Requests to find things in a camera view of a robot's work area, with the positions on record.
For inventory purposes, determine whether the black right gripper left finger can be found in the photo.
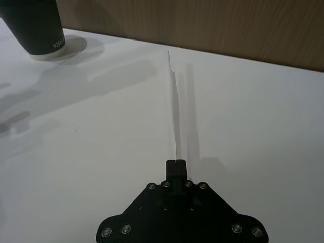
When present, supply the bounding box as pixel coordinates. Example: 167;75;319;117
95;159;177;243

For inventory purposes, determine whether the white paper sheet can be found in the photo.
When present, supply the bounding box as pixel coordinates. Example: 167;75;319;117
166;50;183;161

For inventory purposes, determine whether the black paper cup white rim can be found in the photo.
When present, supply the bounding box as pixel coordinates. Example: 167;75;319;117
0;0;67;62

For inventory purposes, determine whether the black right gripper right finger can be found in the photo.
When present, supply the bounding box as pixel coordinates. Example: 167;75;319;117
176;159;270;243

